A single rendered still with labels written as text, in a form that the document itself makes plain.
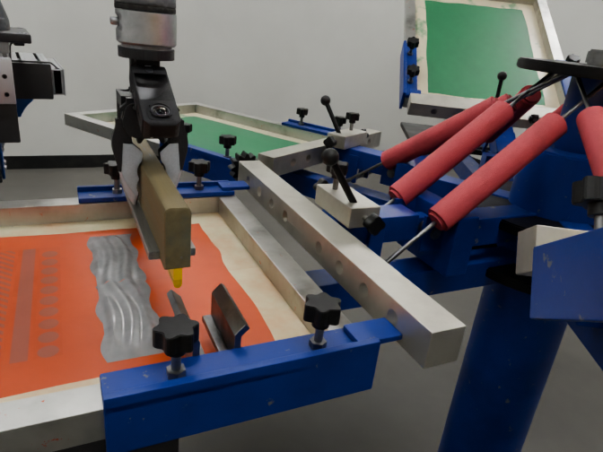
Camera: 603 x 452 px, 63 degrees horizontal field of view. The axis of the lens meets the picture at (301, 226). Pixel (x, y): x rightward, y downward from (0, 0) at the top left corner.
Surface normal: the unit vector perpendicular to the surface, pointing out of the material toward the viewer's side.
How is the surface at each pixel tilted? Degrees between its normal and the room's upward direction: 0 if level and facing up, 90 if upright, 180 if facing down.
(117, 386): 0
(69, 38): 90
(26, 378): 0
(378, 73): 90
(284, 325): 0
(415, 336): 90
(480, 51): 32
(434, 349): 90
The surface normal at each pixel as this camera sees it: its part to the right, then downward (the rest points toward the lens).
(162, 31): 0.68, 0.36
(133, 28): -0.13, 0.38
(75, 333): 0.10, -0.92
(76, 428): 0.42, 0.39
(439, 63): 0.04, -0.58
